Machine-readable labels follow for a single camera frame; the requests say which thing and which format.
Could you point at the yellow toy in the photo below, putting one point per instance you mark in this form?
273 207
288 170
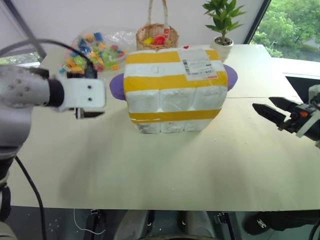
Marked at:
148 40

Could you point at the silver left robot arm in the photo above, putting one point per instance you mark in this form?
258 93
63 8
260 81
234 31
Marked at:
17 100

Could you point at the purple sheet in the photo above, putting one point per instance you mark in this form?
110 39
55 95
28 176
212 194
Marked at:
116 86

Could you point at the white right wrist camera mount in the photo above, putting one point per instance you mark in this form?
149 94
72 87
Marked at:
311 126

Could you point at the clear bag of coloured blocks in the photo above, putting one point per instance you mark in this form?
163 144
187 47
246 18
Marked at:
100 55

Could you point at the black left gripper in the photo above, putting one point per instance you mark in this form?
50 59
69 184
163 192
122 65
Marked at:
87 115

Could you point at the black shoe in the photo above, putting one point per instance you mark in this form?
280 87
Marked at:
270 222

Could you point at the black table leg clamp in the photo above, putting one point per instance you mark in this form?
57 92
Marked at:
96 221

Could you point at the dark black panel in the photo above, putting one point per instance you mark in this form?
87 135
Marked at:
298 86

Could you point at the green leafy plant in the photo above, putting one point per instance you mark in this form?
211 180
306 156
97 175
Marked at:
223 17

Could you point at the red toy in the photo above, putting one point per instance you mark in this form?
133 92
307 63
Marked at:
159 40

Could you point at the white package with yellow tape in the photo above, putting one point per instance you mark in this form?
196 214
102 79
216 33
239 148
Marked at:
172 77

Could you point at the white foam bottle tray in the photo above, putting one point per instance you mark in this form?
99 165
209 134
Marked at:
172 125

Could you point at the white plant pot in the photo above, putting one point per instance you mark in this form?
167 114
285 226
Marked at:
225 50

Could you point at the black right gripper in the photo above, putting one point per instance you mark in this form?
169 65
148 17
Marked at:
298 120

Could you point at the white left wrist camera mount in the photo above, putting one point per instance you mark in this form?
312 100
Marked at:
82 93

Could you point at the black window frame bar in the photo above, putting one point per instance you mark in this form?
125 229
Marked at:
257 21
27 27

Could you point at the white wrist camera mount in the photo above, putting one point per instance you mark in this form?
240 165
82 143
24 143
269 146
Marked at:
311 126
82 93

